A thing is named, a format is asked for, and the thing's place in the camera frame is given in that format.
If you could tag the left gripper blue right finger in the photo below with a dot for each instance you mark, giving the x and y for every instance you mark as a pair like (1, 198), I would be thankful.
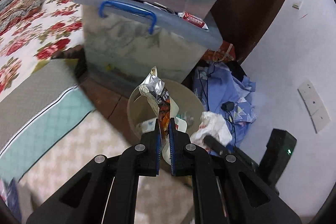
(171, 132)

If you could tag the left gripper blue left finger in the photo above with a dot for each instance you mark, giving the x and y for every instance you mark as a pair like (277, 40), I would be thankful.
(157, 131)

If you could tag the white paper bag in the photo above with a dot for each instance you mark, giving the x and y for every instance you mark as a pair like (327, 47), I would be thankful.
(214, 125)

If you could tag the white printed snack bag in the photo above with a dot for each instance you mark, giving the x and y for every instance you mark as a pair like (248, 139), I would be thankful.
(164, 107)

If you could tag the beige plastic trash bin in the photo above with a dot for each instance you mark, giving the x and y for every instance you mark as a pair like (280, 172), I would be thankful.
(181, 101)

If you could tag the blue crumpled clothing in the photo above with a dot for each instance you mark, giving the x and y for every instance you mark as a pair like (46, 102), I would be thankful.
(229, 82)

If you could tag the red orange plastic bag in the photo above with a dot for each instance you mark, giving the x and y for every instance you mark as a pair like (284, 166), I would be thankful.
(224, 54)

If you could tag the clear storage box blue lid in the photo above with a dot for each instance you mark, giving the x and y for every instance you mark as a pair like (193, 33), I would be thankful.
(124, 39)

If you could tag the red white small packet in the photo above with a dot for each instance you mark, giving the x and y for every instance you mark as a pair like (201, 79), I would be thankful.
(193, 20)

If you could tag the floral bed sheet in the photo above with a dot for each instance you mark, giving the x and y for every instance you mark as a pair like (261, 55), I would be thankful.
(28, 45)

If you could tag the folded patchwork blanket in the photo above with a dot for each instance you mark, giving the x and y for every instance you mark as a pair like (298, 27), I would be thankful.
(14, 11)

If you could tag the white wall socket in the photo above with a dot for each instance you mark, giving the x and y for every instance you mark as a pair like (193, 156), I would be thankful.
(314, 104)

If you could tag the black charger with cable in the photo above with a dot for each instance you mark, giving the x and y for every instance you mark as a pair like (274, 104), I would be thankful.
(226, 107)

